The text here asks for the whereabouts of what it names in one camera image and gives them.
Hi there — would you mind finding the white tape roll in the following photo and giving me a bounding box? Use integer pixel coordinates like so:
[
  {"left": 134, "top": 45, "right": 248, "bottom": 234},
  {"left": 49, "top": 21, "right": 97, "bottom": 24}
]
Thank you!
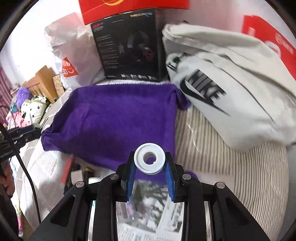
[{"left": 134, "top": 143, "right": 166, "bottom": 175}]

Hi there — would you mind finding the newspaper sheet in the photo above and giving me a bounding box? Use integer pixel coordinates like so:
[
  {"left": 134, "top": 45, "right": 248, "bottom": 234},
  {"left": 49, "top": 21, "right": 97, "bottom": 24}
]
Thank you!
[{"left": 116, "top": 180, "right": 184, "bottom": 241}]

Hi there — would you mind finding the purple towel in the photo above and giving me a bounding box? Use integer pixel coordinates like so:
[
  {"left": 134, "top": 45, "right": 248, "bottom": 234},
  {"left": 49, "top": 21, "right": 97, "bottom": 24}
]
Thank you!
[{"left": 41, "top": 84, "right": 190, "bottom": 170}]

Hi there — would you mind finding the white Nike bag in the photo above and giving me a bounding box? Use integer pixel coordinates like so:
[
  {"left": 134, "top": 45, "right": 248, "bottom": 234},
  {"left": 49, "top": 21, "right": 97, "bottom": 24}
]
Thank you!
[{"left": 162, "top": 24, "right": 295, "bottom": 151}]

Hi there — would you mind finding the white spotted plush toy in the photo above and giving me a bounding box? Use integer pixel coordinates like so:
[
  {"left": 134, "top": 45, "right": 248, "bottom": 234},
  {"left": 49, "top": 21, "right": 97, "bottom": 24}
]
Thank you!
[{"left": 21, "top": 96, "right": 50, "bottom": 125}]

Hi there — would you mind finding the wooden furniture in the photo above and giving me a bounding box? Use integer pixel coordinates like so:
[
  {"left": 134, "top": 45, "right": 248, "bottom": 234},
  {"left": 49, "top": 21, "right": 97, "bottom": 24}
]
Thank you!
[{"left": 22, "top": 65, "right": 60, "bottom": 103}]

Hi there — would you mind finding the white Miniso shopping bag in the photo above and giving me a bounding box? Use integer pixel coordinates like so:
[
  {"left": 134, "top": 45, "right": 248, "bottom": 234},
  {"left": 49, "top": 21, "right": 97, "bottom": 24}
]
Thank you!
[{"left": 45, "top": 13, "right": 105, "bottom": 89}]

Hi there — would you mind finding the black headset box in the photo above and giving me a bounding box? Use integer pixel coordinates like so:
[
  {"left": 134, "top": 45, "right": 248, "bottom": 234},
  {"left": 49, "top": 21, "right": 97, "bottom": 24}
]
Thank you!
[{"left": 91, "top": 8, "right": 167, "bottom": 82}]

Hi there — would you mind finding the purple plush toy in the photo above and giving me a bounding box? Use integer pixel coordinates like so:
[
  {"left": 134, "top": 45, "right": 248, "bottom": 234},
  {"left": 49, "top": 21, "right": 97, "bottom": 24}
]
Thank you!
[{"left": 16, "top": 87, "right": 33, "bottom": 109}]

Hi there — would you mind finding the red paper bag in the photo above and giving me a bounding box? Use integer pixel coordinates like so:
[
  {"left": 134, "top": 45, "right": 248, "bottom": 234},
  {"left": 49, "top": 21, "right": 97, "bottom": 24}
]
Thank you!
[{"left": 241, "top": 15, "right": 295, "bottom": 78}]

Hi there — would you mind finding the black cable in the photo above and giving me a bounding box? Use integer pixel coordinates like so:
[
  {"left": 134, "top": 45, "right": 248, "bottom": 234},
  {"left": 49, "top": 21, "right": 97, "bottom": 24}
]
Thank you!
[{"left": 0, "top": 122, "right": 42, "bottom": 223}]

